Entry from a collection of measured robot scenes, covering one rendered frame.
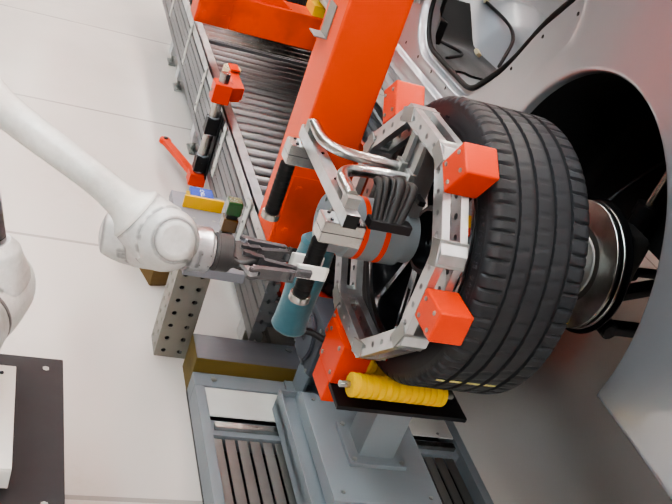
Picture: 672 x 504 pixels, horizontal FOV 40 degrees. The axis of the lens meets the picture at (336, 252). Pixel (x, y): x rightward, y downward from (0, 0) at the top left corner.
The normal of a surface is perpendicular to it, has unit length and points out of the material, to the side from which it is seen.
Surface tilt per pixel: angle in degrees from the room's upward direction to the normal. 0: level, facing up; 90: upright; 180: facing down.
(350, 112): 90
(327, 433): 0
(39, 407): 0
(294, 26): 90
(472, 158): 35
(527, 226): 53
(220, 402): 0
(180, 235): 64
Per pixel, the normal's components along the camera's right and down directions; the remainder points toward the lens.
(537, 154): 0.39, -0.57
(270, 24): 0.23, 0.53
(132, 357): 0.32, -0.84
